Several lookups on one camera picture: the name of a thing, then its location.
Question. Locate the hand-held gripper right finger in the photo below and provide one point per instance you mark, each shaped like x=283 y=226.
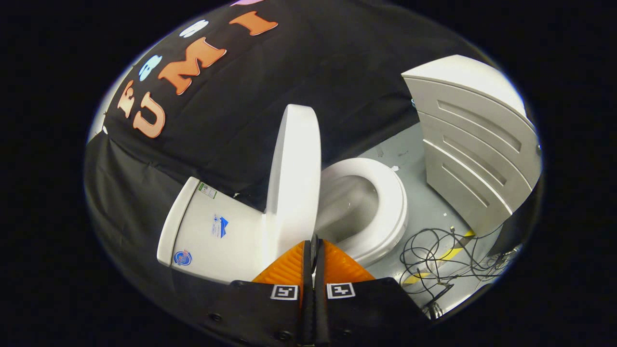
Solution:
x=322 y=313

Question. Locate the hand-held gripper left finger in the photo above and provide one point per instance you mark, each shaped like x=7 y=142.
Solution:
x=308 y=308

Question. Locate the white toilet lid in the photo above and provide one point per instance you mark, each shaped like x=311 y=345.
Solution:
x=294 y=183

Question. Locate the white toilet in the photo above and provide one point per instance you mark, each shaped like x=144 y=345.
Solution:
x=212 y=241

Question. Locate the yellow black floor tape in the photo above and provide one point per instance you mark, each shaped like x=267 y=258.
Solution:
x=453 y=252

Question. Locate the white cabinet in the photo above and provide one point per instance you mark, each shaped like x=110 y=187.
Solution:
x=472 y=144

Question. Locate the black backdrop cloth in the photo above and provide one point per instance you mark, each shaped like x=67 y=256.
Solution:
x=289 y=62

